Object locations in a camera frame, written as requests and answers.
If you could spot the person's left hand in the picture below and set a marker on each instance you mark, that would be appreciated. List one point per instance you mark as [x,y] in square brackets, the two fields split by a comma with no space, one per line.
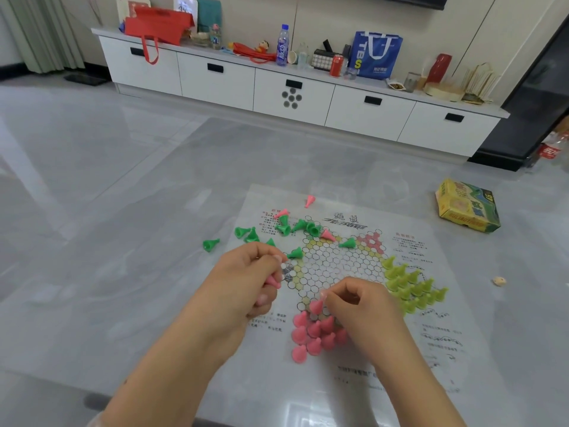
[231,297]

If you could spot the person's right hand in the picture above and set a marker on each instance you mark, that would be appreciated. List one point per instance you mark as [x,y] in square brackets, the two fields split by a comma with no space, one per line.
[373,324]

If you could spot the yellow-green cone game pieces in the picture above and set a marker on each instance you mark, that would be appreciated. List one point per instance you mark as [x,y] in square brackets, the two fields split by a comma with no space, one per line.
[413,289]

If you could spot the group of pink game pieces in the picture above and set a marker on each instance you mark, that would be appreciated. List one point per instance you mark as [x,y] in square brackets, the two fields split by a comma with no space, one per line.
[313,331]

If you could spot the pile of mixed cone pieces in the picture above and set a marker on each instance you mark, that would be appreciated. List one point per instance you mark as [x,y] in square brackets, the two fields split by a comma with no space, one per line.
[284,228]

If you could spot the checkers board sheet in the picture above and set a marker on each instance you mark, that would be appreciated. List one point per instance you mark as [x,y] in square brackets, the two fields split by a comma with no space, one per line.
[275,386]

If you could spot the person's left forearm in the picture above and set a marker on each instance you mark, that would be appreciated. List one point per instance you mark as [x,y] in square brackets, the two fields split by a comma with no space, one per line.
[169,378]

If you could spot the small beige bead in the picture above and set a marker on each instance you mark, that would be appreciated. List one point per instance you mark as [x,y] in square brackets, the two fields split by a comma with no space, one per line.
[499,281]

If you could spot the yellow green cardboard box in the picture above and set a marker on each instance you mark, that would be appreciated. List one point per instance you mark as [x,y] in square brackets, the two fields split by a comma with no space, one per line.
[464,206]

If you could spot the white TV cabinet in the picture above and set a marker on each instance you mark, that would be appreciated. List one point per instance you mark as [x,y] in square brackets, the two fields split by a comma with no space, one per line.
[218,84]

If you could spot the open snack bag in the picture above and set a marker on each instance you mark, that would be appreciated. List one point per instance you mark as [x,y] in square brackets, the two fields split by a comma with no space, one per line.
[395,85]

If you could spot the round wooden box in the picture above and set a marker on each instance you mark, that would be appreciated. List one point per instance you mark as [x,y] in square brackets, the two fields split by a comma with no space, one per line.
[442,92]

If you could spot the glass cup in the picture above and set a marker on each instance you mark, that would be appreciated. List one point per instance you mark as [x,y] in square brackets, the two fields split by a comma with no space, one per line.
[411,82]

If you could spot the red folded umbrella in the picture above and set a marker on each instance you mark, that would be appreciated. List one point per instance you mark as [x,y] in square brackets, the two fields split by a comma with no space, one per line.
[251,52]

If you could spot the red-label cola bottle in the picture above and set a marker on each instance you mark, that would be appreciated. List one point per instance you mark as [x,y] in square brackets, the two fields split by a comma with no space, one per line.
[550,151]

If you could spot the white paper cup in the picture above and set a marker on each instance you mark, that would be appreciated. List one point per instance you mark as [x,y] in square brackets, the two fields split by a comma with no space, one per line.
[292,57]

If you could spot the small glass jar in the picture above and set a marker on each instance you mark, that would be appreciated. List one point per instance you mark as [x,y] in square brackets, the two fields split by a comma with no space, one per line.
[351,73]

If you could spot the small cartoon doll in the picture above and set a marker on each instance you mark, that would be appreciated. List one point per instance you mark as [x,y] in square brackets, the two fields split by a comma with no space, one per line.
[262,46]

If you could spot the red soda can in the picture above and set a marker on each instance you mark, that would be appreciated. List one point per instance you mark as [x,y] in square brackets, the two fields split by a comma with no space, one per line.
[336,66]

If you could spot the black white checkered box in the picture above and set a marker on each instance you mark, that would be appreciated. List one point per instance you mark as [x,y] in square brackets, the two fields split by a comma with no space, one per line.
[322,60]

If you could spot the blue-label water bottle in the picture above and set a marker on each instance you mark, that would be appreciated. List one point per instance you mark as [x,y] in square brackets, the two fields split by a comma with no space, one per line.
[282,48]

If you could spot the black glass cabinet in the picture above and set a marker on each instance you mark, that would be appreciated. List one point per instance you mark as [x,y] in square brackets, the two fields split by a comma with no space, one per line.
[533,120]

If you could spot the small pink-capped bottle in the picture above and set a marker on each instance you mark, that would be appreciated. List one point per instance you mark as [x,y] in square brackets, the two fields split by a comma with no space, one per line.
[215,37]

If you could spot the black floor mat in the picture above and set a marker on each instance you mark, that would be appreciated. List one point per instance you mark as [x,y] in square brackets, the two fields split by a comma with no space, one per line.
[86,79]

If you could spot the blue tote bag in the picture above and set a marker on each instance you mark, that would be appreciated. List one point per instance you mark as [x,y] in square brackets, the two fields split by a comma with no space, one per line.
[375,62]

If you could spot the red vase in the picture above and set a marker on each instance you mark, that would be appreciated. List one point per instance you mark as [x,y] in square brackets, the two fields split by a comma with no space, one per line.
[439,68]

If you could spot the red fabric bag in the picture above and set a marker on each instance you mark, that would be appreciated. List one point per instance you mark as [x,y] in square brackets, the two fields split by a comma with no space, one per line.
[158,26]

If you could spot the teal cloth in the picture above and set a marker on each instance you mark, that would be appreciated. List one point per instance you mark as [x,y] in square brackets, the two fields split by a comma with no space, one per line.
[209,13]

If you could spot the white printed card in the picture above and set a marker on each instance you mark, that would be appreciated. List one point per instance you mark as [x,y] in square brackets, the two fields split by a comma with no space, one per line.
[184,4]

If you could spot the black television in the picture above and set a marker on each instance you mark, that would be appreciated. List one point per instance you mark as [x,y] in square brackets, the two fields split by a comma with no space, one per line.
[409,0]

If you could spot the grey-green curtain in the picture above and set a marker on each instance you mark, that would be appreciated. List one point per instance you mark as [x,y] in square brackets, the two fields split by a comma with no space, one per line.
[40,31]

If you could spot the beige picture frame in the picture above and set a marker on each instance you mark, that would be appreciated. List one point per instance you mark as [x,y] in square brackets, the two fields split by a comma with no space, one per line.
[124,4]

